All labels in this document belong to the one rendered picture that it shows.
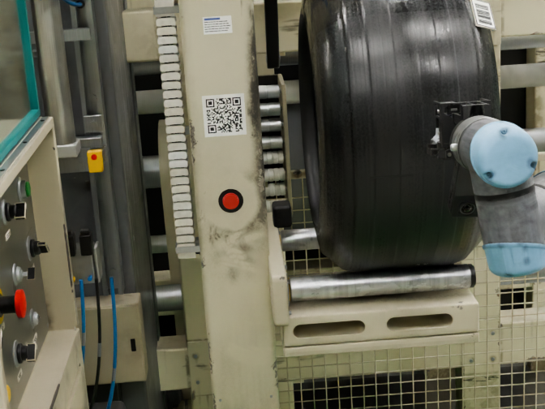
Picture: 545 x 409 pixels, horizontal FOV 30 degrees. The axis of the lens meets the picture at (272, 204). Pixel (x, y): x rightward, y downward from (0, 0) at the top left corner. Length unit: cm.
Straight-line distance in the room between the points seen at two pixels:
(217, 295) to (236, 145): 29
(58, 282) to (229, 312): 35
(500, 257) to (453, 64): 48
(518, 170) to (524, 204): 5
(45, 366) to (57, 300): 15
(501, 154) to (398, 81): 45
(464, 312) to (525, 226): 62
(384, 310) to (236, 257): 29
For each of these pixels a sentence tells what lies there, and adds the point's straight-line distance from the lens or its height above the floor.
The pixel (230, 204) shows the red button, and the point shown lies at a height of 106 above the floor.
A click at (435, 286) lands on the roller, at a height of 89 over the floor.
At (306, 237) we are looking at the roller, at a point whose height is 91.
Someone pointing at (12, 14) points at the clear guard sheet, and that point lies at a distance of 160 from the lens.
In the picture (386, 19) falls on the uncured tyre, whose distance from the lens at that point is 170.
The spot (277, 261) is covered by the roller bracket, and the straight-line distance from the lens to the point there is 186.
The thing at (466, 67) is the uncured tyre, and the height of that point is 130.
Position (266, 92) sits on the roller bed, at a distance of 223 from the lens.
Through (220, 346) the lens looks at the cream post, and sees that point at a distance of 196.
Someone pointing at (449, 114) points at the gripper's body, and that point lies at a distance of 145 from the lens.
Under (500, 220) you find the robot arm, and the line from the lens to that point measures 128.
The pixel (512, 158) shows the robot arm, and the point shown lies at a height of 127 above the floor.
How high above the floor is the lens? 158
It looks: 17 degrees down
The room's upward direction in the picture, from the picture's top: 4 degrees counter-clockwise
